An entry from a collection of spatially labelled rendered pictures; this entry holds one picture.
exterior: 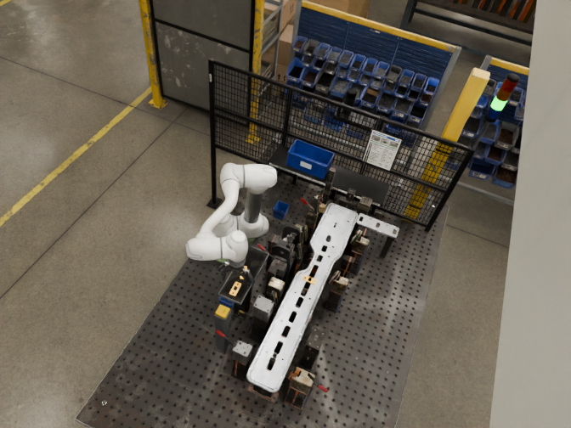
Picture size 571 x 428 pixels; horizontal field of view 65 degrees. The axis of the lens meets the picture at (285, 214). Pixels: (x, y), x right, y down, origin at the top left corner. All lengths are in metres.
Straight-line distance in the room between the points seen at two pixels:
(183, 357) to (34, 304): 1.59
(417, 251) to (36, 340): 2.90
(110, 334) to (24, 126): 2.69
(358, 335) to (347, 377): 0.29
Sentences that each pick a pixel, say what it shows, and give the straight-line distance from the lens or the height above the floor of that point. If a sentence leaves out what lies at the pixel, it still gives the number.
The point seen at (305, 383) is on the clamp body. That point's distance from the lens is 2.45.
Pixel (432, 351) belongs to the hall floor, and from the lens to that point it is 3.96.
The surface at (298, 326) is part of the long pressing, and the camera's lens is 2.63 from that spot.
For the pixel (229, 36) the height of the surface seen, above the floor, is 1.14.
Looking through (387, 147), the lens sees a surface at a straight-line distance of 3.20.
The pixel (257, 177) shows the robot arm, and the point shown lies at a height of 1.51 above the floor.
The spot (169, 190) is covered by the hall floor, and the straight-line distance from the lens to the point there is 4.56.
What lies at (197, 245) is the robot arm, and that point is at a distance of 2.14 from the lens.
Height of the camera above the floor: 3.34
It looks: 50 degrees down
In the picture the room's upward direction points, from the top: 9 degrees clockwise
